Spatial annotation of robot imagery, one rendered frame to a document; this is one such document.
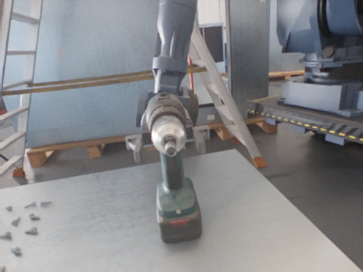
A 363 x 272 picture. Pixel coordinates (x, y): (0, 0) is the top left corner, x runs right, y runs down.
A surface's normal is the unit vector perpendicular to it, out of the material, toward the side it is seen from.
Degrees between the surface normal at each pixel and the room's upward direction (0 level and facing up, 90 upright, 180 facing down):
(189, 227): 90
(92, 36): 90
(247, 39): 90
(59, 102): 90
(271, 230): 0
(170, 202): 9
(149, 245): 0
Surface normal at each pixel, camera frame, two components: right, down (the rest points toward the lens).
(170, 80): 0.12, 0.20
